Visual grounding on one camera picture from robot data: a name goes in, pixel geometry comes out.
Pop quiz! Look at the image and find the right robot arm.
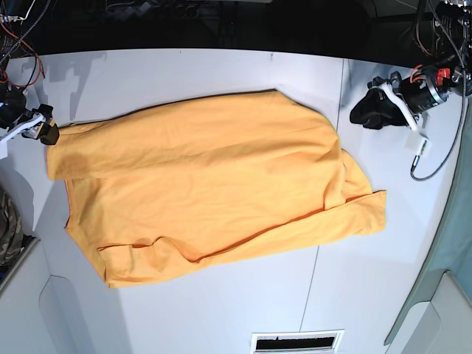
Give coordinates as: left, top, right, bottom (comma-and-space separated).
1, 1, 59, 148

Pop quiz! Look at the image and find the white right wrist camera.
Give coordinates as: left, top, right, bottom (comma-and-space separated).
0, 140, 8, 159

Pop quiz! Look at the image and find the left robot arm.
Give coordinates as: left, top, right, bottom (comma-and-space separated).
350, 1, 471, 130

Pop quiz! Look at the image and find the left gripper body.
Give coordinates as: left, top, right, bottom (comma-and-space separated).
367, 72, 430, 130

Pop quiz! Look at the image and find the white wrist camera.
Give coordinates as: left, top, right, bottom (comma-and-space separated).
405, 130, 432, 158
0, 140, 8, 159

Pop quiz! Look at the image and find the camouflage cloth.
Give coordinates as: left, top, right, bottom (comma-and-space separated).
1, 189, 24, 266

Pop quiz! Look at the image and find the braided black camera cable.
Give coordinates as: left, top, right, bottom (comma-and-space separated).
409, 0, 469, 181

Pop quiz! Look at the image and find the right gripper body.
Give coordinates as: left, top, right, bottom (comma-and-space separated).
1, 104, 55, 140

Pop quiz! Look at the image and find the white floor vent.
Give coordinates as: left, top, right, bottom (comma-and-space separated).
250, 330, 344, 354

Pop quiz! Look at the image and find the yellow t-shirt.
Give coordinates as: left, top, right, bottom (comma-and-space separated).
46, 90, 386, 288

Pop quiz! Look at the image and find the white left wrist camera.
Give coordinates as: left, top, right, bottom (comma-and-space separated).
405, 130, 432, 158

